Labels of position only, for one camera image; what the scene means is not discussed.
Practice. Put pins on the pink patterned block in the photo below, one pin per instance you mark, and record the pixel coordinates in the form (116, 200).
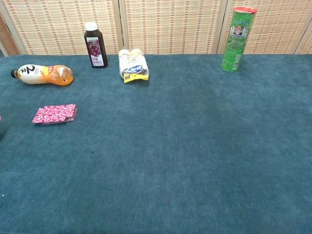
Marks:
(54, 114)

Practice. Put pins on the blue felt desk mat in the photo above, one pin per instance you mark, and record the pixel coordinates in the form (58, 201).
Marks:
(170, 146)

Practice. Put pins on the dark grape juice bottle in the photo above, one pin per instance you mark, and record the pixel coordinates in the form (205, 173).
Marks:
(96, 48)

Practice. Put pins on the woven bamboo screen panel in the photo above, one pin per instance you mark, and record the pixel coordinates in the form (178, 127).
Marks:
(280, 26)
(307, 46)
(61, 26)
(170, 26)

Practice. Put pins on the green chip can, red lid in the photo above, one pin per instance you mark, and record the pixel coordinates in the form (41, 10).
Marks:
(237, 41)

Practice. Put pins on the orange juice plastic bottle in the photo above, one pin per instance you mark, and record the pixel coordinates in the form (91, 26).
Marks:
(41, 75)

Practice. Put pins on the brown wooden screen panel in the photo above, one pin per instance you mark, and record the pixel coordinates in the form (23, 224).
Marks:
(7, 41)

